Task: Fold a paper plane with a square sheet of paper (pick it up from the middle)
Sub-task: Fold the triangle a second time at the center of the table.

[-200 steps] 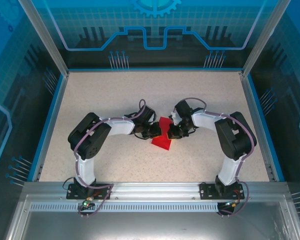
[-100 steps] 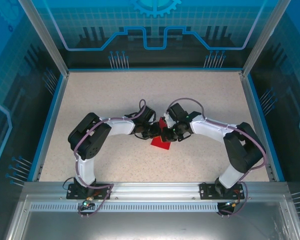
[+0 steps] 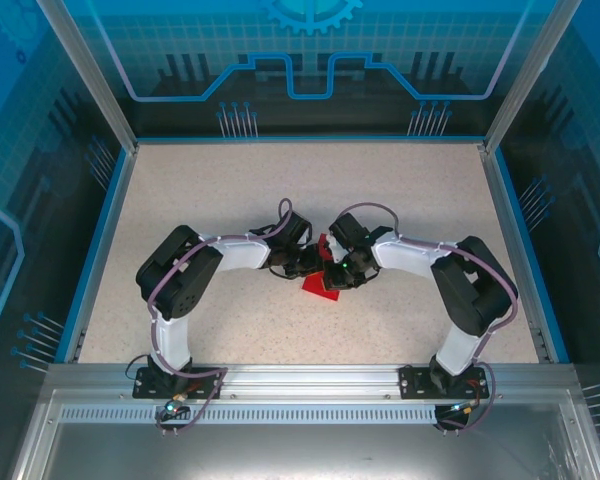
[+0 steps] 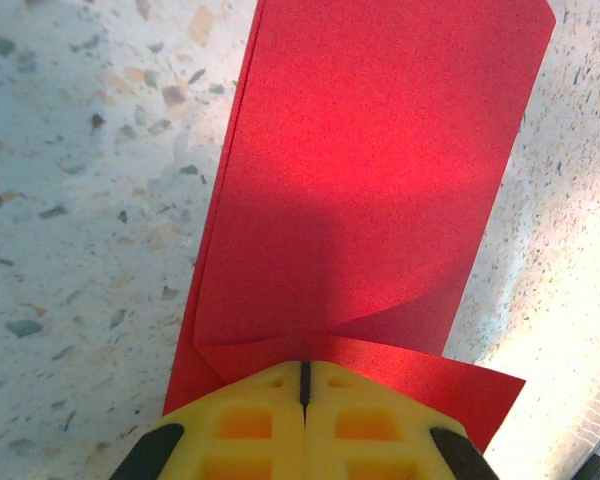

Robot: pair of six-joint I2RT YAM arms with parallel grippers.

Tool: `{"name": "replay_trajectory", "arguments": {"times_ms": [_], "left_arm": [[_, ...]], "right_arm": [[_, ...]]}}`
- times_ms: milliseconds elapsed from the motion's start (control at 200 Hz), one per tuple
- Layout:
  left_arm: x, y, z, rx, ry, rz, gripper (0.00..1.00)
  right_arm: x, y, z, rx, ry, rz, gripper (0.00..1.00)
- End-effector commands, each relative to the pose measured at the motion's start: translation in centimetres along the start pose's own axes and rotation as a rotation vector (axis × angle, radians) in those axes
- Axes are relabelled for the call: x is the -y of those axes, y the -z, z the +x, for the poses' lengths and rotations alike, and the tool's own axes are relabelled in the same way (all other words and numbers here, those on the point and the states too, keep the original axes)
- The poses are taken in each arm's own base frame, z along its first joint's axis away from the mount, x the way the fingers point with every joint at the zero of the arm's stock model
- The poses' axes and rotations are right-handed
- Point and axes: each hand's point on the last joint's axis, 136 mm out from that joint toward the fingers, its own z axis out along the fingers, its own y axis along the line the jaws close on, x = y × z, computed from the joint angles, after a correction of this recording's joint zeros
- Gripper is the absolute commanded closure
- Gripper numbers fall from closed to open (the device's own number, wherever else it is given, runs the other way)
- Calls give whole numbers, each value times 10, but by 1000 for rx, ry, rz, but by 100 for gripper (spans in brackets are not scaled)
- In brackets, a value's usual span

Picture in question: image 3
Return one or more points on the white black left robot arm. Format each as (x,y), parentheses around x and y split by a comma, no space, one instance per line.
(240,255)

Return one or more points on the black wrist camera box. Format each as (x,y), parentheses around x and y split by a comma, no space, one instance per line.
(349,230)
(295,229)

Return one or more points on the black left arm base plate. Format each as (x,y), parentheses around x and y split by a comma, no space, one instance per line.
(205,382)

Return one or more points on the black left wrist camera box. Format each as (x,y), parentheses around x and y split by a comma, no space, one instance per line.
(295,229)

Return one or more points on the grey metal tray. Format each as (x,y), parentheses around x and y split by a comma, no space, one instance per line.
(305,455)

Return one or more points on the aluminium mounting rail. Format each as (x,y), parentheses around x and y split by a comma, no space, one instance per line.
(310,380)

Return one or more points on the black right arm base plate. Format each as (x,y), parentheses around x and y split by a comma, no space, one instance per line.
(412,382)

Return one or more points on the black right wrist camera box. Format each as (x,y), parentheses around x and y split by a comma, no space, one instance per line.
(349,230)

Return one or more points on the red cloth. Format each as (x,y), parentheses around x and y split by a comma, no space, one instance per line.
(315,287)

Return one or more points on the aluminium frame post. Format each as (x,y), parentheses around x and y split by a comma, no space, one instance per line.
(90,75)
(530,75)

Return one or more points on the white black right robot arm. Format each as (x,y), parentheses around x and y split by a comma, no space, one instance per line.
(405,255)

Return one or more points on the blue table edge strip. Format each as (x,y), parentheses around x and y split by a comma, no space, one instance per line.
(94,255)

